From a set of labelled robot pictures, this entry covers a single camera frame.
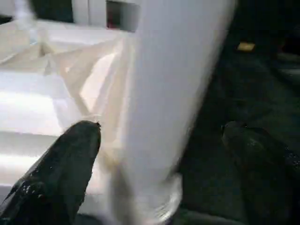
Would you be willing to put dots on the black plastic mat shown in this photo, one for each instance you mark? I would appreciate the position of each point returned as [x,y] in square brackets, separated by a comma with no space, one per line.
[206,187]

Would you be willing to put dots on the white plastic table top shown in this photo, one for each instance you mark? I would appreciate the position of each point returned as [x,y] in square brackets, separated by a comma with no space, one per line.
[28,103]

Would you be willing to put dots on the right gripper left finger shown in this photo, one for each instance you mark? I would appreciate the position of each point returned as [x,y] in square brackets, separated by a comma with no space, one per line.
[56,178]

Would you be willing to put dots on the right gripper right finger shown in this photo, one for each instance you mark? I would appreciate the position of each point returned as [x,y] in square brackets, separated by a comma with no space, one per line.
[267,178]

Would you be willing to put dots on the white cabinet with glass doors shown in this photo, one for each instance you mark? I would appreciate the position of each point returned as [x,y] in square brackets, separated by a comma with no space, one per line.
[86,11]

